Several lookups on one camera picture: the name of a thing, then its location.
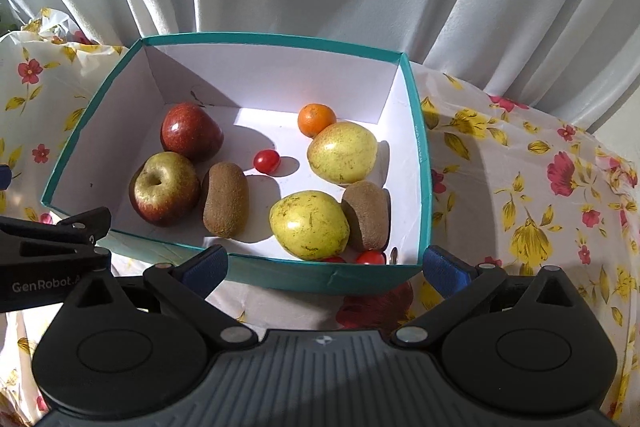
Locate yellow pear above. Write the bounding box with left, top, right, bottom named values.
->
left=306, top=121, right=379, bottom=186
left=269, top=190, right=351, bottom=262

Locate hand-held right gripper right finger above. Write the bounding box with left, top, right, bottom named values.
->
left=390, top=245, right=576, bottom=349

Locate brown kiwi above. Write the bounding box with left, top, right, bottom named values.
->
left=202, top=162, right=250, bottom=239
left=341, top=180, right=392, bottom=253

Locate teal cardboard box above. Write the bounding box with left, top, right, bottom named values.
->
left=41, top=32, right=432, bottom=297

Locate floral plastic tablecloth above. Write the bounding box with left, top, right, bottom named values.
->
left=0, top=7, right=640, bottom=427

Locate yellow and red apple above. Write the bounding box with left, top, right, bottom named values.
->
left=129, top=151, right=201, bottom=227

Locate small orange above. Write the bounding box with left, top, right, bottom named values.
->
left=298, top=103, right=337, bottom=139

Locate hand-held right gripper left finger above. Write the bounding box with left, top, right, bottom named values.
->
left=75, top=244, right=259, bottom=349

